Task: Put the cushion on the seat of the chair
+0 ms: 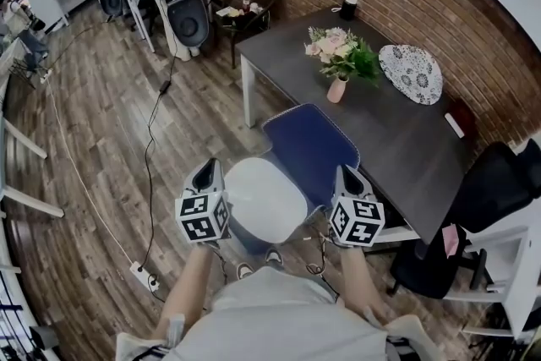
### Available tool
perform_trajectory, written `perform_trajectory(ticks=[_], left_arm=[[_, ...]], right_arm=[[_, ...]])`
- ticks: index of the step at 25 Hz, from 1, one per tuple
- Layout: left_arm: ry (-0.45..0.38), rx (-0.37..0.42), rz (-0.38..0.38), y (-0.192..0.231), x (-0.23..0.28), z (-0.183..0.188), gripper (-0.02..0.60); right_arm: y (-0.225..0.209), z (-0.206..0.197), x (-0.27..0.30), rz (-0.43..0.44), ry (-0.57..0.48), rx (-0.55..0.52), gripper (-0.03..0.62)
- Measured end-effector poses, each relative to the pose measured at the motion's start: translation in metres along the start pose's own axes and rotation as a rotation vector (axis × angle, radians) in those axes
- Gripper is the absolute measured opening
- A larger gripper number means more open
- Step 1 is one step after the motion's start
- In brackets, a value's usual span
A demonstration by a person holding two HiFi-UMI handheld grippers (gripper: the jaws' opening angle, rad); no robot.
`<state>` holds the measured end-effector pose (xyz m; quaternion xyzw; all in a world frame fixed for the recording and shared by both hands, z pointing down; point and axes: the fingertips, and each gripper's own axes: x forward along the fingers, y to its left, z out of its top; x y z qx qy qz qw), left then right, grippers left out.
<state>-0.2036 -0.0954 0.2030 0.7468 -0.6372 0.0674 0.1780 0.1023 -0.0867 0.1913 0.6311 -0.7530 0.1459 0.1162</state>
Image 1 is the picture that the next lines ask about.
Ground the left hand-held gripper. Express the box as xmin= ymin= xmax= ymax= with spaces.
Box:
xmin=175 ymin=158 xmax=232 ymax=246

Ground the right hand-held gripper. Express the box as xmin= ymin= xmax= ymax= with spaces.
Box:
xmin=329 ymin=165 xmax=385 ymax=247

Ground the blue cushion with white trim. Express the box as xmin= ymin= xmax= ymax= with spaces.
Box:
xmin=260 ymin=102 xmax=361 ymax=222

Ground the white chair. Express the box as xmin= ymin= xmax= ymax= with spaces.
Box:
xmin=222 ymin=156 xmax=315 ymax=246

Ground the person's left forearm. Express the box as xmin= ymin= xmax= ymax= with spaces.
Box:
xmin=150 ymin=243 xmax=217 ymax=342

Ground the person's right forearm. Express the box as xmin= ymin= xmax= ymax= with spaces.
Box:
xmin=337 ymin=244 xmax=407 ymax=329

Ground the black office chair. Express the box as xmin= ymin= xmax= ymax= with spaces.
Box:
xmin=387 ymin=138 xmax=541 ymax=301

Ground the dark table with white legs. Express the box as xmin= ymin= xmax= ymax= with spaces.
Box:
xmin=235 ymin=7 xmax=479 ymax=246

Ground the pink vase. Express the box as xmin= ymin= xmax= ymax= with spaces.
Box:
xmin=326 ymin=75 xmax=349 ymax=104

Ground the person's left shoe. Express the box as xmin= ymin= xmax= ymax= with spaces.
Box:
xmin=235 ymin=261 xmax=255 ymax=281

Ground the person's shoe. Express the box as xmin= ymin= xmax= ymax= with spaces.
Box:
xmin=235 ymin=261 xmax=255 ymax=281
xmin=265 ymin=248 xmax=285 ymax=271

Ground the person's right shoe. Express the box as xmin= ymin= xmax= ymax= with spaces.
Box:
xmin=265 ymin=248 xmax=285 ymax=271

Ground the white patterned plate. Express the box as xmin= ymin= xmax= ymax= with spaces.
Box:
xmin=377 ymin=44 xmax=444 ymax=107

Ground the pink and green flower bouquet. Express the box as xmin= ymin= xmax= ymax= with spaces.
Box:
xmin=303 ymin=25 xmax=382 ymax=88

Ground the pink cloth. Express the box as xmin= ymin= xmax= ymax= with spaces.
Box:
xmin=441 ymin=223 xmax=462 ymax=261

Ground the dark red box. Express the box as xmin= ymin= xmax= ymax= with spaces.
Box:
xmin=446 ymin=99 xmax=478 ymax=136

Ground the person's grey shirt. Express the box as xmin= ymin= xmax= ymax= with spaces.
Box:
xmin=114 ymin=265 xmax=429 ymax=361

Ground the large black and white backpack device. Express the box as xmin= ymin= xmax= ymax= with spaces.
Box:
xmin=162 ymin=0 xmax=212 ymax=63

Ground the long black cable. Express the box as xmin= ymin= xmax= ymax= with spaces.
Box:
xmin=137 ymin=0 xmax=178 ymax=274

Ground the right hand-held gripper cable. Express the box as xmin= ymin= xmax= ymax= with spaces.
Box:
xmin=303 ymin=223 xmax=342 ymax=301

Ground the hand-held gripper cable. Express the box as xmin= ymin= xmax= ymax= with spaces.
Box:
xmin=210 ymin=243 xmax=230 ymax=285
xmin=303 ymin=223 xmax=342 ymax=301

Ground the left hand-held gripper cable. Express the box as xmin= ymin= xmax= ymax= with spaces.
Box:
xmin=210 ymin=243 xmax=230 ymax=285

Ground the long white cable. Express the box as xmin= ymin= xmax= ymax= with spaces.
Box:
xmin=44 ymin=74 xmax=136 ymax=267

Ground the white shelf frame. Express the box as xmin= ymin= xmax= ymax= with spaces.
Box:
xmin=0 ymin=113 xmax=65 ymax=221

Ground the white desk frame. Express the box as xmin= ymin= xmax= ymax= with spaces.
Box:
xmin=441 ymin=198 xmax=541 ymax=347

